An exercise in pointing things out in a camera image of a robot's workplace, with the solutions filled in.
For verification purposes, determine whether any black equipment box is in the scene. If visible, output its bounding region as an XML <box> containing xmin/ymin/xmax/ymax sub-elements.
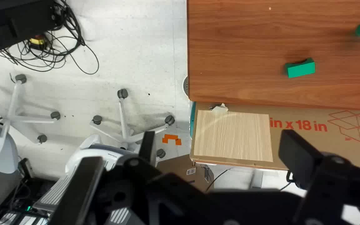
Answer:
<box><xmin>0</xmin><ymin>0</ymin><xmax>65</xmax><ymax>53</ymax></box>

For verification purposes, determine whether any light wood panel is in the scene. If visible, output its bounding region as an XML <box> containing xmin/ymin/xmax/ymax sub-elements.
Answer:
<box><xmin>191</xmin><ymin>108</ymin><xmax>275</xmax><ymax>163</ymax></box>

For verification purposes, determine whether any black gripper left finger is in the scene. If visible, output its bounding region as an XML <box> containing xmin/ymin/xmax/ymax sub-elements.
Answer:
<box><xmin>137</xmin><ymin>130</ymin><xmax>156</xmax><ymax>166</ymax></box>

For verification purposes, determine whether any brown cardboard box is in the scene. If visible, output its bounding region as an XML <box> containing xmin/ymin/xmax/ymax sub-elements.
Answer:
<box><xmin>188</xmin><ymin>101</ymin><xmax>360</xmax><ymax>172</ymax></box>

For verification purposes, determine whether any small cardboard box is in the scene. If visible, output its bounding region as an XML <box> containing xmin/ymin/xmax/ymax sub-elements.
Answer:
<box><xmin>156</xmin><ymin>153</ymin><xmax>211</xmax><ymax>193</ymax></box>

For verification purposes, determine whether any white chair base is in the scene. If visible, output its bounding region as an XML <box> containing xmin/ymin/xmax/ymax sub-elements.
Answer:
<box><xmin>65</xmin><ymin>87</ymin><xmax>176</xmax><ymax>173</ymax></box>

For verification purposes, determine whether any green rectangular block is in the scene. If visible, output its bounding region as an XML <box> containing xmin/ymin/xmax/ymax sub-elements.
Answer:
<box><xmin>285</xmin><ymin>57</ymin><xmax>317</xmax><ymax>80</ymax></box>

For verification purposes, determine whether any white office chair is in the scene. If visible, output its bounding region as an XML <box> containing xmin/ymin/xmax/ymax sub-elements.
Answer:
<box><xmin>0</xmin><ymin>72</ymin><xmax>62</xmax><ymax>176</ymax></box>

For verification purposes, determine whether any black cable bundle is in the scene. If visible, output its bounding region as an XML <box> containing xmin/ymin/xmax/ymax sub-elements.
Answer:
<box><xmin>0</xmin><ymin>0</ymin><xmax>101</xmax><ymax>77</ymax></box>

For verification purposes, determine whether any white bracket piece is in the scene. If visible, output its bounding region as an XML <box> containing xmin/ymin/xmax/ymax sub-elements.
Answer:
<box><xmin>211</xmin><ymin>102</ymin><xmax>230</xmax><ymax>115</ymax></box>

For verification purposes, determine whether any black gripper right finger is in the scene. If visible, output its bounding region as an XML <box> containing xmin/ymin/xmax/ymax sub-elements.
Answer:
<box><xmin>277</xmin><ymin>128</ymin><xmax>325</xmax><ymax>191</ymax></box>

